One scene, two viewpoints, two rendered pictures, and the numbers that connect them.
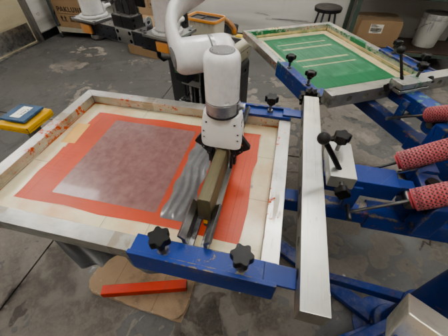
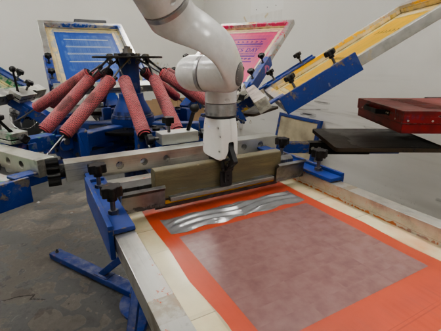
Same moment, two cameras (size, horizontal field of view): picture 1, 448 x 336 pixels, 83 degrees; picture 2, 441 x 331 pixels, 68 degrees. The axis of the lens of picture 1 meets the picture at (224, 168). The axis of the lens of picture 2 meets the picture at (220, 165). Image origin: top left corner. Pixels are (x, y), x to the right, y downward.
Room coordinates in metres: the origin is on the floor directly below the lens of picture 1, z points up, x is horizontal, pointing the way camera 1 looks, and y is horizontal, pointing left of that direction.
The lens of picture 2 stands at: (1.02, 0.58, 1.29)
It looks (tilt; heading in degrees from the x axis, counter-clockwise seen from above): 18 degrees down; 228
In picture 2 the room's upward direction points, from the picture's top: straight up
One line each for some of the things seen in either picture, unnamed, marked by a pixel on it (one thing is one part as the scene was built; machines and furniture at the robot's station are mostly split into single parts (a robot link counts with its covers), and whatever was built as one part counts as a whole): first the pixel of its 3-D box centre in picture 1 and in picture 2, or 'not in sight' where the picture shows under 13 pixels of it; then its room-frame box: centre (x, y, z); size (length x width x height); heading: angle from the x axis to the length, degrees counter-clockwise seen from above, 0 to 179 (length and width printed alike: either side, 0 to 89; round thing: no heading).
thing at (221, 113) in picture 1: (225, 104); (219, 108); (0.50, 0.00, 1.18); 0.09 x 0.07 x 0.03; 77
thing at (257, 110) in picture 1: (246, 115); (107, 209); (0.76, -0.08, 0.98); 0.30 x 0.05 x 0.07; 77
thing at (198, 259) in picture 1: (202, 264); (297, 171); (0.22, 0.05, 0.98); 0.30 x 0.05 x 0.07; 77
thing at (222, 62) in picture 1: (221, 66); (209, 79); (0.54, 0.01, 1.25); 0.15 x 0.10 x 0.11; 20
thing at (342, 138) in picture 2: not in sight; (276, 145); (-0.18, -0.35, 0.91); 1.34 x 0.40 x 0.08; 137
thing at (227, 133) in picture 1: (222, 126); (220, 133); (0.50, 0.00, 1.12); 0.10 x 0.07 x 0.11; 77
